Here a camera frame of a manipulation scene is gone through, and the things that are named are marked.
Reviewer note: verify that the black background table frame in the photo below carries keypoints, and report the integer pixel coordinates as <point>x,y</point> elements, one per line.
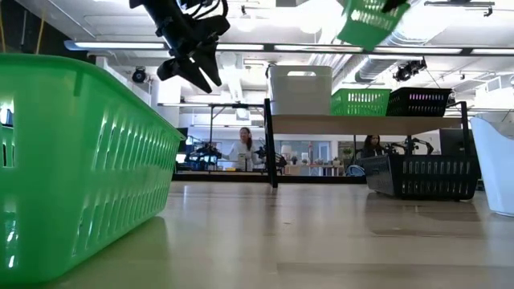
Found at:
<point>225,105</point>

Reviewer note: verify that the silver ventilation duct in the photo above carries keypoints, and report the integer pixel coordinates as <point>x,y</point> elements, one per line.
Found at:
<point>377,64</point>

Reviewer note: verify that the black background robot arm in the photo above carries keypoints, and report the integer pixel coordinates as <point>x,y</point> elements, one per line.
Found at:
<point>205,154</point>
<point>417,143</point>
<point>279,158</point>

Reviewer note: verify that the person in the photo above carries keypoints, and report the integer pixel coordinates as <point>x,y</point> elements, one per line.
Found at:
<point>243,154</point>
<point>371,150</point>

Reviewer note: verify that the black slotted plastic basket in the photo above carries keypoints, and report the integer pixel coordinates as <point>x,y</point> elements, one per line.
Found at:
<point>417,111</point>
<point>417,90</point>
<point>381,176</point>

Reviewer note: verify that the black ceiling spotlight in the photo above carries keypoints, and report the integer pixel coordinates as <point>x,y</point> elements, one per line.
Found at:
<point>405,72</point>
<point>139,75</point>

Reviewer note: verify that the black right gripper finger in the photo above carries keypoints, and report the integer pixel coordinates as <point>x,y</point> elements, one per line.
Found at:
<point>395,4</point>

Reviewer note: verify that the wooden shelf with black frame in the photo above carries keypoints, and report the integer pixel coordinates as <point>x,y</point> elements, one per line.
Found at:
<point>361,125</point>

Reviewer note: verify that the long ceiling light strip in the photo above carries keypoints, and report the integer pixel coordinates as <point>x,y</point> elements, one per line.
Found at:
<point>120,45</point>

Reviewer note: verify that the green slotted plastic basket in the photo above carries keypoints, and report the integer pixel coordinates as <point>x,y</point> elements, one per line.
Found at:
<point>357,109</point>
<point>361,32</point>
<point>60,160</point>

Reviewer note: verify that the blue round object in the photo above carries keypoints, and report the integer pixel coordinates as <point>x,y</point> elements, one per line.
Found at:
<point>355,170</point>

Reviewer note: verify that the background wooden table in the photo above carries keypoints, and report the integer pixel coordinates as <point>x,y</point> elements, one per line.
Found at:
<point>313,166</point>

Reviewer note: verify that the black short frame bar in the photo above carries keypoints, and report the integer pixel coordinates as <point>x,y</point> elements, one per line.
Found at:
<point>225,178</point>

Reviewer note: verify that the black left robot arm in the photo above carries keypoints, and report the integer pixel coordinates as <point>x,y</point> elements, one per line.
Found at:
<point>156,12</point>

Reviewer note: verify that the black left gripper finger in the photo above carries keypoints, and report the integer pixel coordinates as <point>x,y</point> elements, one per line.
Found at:
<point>180,70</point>
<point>213,66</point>

